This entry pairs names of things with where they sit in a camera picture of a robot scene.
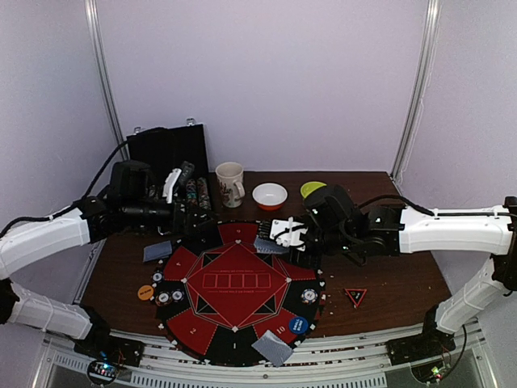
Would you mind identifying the grey card deck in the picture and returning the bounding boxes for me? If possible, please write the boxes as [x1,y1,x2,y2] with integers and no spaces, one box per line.
[254,237,289,255]

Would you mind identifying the face-down cards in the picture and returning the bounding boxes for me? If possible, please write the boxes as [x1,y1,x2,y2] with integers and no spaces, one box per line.
[143,241,172,263]

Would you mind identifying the aluminium frame post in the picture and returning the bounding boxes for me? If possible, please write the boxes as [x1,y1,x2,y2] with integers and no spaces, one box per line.
[390,0,442,187]
[84,0,125,146]

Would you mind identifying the white orange bowl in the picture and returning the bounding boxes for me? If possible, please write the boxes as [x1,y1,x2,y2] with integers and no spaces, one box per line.
[252,183,288,211]

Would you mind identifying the aluminium front rail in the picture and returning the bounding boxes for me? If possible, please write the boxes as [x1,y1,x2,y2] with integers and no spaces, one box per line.
[32,318,498,388]

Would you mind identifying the blue small blind button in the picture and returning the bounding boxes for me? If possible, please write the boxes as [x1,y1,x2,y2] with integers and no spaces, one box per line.
[288,316,309,335]

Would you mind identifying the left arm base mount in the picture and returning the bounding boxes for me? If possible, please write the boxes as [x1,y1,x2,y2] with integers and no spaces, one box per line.
[73,335,145,367]

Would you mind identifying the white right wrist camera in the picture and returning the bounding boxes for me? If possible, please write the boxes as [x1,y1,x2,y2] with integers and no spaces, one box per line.
[258,217,309,251]

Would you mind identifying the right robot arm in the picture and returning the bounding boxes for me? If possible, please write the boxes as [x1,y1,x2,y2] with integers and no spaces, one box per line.
[270,185,516,357]

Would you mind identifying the left black cable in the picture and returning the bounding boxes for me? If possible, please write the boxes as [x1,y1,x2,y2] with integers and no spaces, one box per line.
[0,127,170,239]

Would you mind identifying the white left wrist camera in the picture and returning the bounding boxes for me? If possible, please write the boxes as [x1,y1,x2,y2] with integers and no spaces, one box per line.
[162,161,195,204]

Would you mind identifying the orange big blind button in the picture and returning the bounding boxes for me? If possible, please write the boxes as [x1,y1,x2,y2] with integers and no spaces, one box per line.
[137,285,154,301]

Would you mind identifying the face-down cards front edge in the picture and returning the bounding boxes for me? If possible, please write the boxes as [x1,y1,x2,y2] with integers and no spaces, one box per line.
[252,330,293,367]

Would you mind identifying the round red black poker mat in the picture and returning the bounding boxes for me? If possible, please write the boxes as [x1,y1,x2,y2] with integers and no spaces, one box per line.
[152,221,326,367]

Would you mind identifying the black poker chip case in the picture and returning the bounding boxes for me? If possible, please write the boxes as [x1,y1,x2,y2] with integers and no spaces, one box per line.
[120,124,213,231]

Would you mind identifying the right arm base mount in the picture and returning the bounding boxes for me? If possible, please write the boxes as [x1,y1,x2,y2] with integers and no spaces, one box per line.
[385,331,456,365]

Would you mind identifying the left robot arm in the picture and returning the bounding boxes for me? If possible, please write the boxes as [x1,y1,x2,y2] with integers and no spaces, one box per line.
[1,160,212,359]

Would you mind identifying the left aluminium frame post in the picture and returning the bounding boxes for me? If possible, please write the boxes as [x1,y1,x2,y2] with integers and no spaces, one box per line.
[84,0,125,146]

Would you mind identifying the lime green bowl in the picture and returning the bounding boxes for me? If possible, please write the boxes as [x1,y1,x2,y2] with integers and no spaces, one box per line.
[300,181,326,199]

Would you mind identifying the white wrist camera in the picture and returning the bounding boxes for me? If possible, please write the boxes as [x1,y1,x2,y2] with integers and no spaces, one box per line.
[258,217,309,251]
[162,161,195,204]

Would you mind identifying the black red triangular marker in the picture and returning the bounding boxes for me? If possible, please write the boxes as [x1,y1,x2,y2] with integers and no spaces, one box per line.
[344,289,368,308]

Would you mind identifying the stack of poker chips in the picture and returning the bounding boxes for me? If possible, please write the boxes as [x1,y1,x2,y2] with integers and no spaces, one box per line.
[301,289,318,305]

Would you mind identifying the poker chip stack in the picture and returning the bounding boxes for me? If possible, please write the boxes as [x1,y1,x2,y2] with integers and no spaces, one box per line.
[152,272,163,282]
[155,292,172,306]
[170,289,185,303]

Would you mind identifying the right aluminium frame post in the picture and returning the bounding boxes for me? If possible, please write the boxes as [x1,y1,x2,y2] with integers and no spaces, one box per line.
[390,0,442,187]

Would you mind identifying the white floral ceramic mug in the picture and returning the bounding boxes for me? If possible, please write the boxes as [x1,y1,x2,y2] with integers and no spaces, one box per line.
[215,162,246,209]

